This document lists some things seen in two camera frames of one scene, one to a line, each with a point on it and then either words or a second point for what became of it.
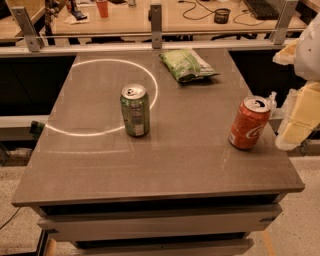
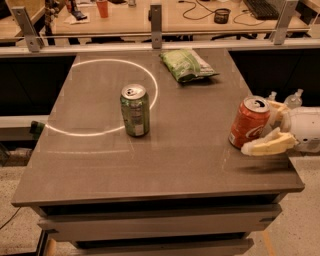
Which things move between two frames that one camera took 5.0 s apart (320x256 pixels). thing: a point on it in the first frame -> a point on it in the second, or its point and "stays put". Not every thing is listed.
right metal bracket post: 284,20 stays put
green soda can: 135,105 stays put
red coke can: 249,123 stays put
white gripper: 309,55 -> 306,128
